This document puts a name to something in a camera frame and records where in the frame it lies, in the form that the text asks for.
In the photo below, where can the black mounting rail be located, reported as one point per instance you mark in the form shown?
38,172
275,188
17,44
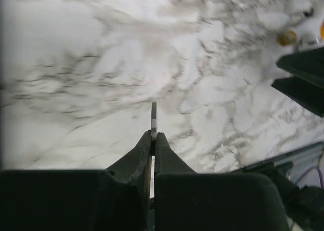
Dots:
298,176

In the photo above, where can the yellow tape measure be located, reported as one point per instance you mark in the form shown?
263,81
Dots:
322,31

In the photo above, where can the white plastic faucet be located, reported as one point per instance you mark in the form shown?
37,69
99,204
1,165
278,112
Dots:
307,39

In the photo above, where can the white poker chip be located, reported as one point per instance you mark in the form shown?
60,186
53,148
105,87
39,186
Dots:
153,121

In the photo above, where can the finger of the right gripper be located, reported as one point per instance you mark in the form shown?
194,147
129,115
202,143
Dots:
305,86

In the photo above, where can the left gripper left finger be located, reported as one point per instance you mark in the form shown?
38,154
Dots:
115,198

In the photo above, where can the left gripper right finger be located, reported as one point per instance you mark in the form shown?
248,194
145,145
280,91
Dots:
186,200

